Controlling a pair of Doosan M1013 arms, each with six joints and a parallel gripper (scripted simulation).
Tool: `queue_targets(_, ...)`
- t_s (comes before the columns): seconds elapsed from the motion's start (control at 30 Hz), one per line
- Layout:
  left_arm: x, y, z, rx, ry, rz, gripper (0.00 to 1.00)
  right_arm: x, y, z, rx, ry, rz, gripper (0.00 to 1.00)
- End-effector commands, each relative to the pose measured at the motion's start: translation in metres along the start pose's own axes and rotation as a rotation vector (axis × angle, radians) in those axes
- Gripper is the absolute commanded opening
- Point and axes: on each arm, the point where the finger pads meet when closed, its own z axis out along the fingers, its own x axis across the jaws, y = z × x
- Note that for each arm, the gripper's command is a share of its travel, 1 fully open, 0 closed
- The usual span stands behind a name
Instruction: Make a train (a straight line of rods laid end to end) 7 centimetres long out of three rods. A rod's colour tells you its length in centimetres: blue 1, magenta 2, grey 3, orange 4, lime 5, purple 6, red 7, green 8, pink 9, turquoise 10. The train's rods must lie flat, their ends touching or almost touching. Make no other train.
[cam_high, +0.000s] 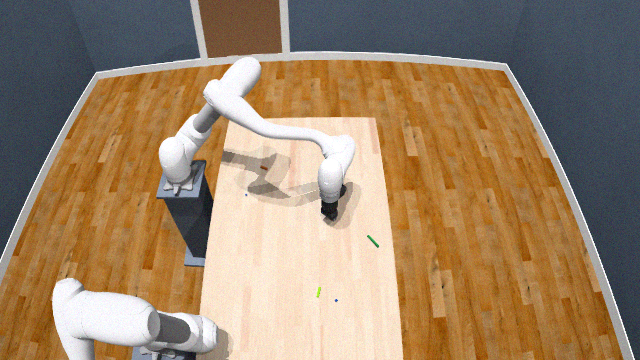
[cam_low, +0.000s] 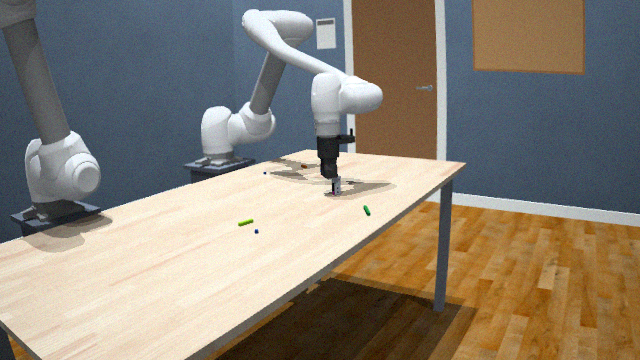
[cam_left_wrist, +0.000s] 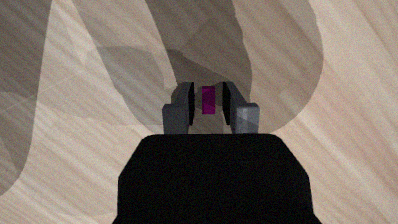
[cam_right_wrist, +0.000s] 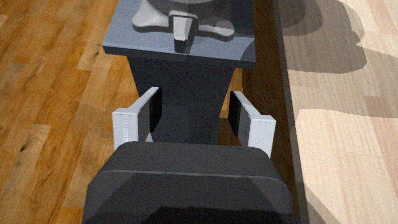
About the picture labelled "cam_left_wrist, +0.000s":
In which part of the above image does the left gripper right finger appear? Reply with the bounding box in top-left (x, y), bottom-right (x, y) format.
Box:
top-left (222, 82), bottom-right (260, 134)

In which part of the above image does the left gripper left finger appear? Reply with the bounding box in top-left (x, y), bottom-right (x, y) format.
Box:
top-left (162, 82), bottom-right (195, 134)

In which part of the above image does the magenta rod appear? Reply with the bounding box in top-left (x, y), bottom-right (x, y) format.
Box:
top-left (202, 86), bottom-right (215, 114)

